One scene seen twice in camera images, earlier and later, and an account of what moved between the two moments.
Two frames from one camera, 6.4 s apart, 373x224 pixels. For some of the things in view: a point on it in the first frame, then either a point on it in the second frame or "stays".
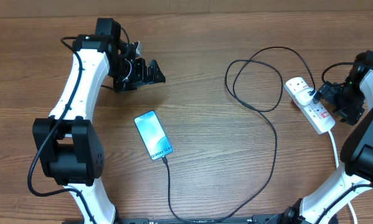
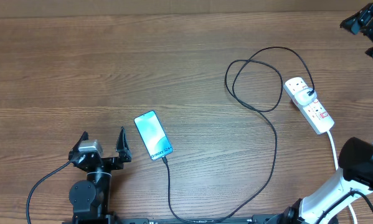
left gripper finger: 155,74 → 84,137
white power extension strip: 317,115 stays
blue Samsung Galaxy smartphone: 153,135 stays
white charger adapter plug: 302,96 stays
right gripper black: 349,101 → 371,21
